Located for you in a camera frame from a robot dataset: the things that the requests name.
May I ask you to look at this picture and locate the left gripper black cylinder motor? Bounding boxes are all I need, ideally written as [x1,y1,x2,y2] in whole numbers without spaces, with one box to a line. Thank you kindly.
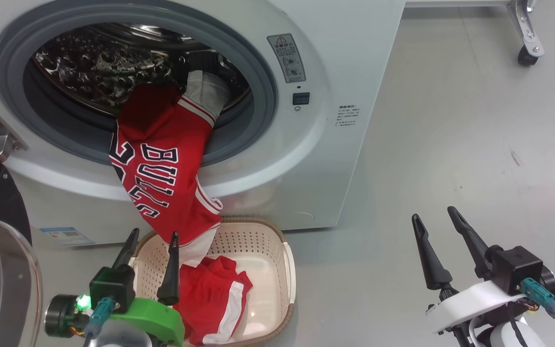
[45,295,90,338]

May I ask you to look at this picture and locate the red Bulls basketball jersey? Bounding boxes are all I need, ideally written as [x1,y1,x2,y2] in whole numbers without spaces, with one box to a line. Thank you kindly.
[109,70,232,268]

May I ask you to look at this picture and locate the cream perforated laundry basket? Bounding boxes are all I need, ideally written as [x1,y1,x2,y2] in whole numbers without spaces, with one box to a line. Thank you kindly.
[131,216,296,347]

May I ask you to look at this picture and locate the white front-load washing machine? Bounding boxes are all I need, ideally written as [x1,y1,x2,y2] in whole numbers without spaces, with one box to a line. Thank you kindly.
[0,0,406,246]

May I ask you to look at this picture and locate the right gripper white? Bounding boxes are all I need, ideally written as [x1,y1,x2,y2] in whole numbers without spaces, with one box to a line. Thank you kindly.
[411,206,524,334]

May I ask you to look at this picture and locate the grey warning label sticker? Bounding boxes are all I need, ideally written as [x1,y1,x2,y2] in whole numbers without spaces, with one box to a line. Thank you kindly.
[267,34,307,83]

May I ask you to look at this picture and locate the blue energy label sticker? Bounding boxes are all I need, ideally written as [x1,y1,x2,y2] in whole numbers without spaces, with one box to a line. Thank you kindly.
[39,227,96,247]

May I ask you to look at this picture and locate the gripper black cylinder motor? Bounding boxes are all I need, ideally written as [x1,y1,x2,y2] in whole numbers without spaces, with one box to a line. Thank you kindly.
[45,295,90,338]
[540,267,555,299]

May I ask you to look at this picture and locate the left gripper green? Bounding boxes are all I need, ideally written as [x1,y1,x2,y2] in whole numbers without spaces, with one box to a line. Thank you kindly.
[109,228,185,347]

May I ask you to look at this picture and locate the right gripper black cylinder motor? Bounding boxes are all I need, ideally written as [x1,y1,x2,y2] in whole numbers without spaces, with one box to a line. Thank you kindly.
[540,267,555,299]

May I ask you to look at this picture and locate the red white basketball shorts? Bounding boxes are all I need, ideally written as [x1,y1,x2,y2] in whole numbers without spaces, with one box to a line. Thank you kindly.
[174,255,254,345]

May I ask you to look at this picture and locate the metal cart leg with caster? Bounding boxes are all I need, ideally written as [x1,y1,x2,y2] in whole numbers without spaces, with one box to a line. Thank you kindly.
[506,0,545,67]

